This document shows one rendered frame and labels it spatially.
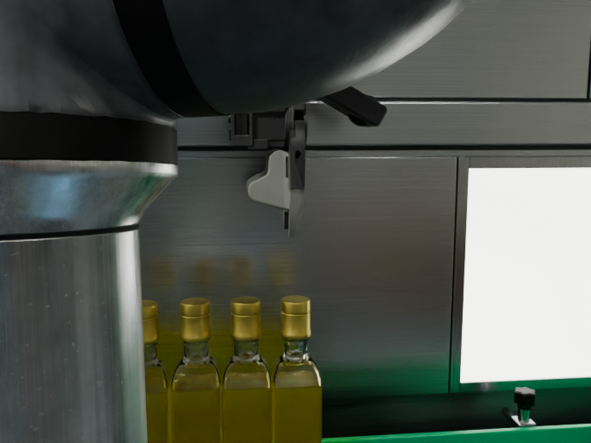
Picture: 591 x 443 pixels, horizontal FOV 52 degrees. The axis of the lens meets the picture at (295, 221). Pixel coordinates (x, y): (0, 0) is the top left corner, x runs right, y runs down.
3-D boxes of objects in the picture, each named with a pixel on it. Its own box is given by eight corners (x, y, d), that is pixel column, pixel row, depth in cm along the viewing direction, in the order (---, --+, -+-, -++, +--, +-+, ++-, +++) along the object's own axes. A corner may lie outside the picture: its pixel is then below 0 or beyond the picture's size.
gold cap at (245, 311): (260, 330, 73) (259, 295, 72) (262, 340, 70) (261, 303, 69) (230, 331, 73) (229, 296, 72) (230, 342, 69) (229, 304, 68)
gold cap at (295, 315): (309, 330, 73) (309, 294, 73) (312, 339, 70) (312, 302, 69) (279, 330, 73) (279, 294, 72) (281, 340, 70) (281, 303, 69)
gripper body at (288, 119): (230, 150, 71) (229, 44, 70) (303, 150, 72) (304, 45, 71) (230, 152, 64) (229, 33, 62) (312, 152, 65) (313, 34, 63)
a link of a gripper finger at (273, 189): (248, 237, 66) (246, 154, 67) (302, 236, 67) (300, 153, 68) (249, 236, 63) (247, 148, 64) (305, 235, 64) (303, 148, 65)
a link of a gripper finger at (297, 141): (285, 192, 67) (283, 116, 68) (301, 192, 68) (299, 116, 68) (288, 187, 63) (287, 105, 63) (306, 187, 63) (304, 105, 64)
